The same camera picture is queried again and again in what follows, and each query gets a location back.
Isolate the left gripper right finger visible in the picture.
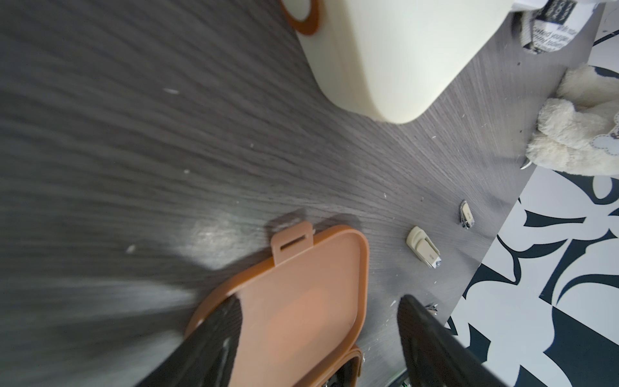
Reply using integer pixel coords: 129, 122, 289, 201
397, 295, 504, 386

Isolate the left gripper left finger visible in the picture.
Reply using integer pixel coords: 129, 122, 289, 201
138, 296, 242, 387

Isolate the brown nail clipper case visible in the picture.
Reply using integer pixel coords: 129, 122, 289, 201
185, 221, 369, 386

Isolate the small silver clipper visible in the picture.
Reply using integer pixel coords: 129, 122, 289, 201
459, 200, 475, 229

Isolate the cream nail clipper case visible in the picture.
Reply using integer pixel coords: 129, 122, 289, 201
280, 0, 513, 124

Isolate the white plush dog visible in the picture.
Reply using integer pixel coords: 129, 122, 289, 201
526, 64, 618, 176

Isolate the flag pattern can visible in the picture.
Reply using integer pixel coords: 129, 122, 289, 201
519, 0, 600, 55

